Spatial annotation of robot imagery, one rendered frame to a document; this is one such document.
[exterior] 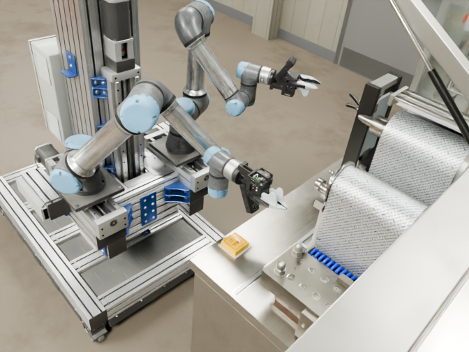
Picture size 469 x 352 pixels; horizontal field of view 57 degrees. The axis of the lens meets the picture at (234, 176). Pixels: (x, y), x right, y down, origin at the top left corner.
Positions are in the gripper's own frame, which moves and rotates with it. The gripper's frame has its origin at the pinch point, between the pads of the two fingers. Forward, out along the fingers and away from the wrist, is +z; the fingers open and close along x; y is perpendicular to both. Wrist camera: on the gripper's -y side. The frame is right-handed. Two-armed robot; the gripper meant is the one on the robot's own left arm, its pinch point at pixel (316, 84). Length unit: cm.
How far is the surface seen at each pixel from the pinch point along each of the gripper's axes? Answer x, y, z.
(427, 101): 36, -26, 39
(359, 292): 131, -60, 27
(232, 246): 76, 21, -7
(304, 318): 98, 10, 23
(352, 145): 35.7, -2.0, 21.3
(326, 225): 72, 0, 21
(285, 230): 59, 26, 8
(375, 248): 78, -4, 36
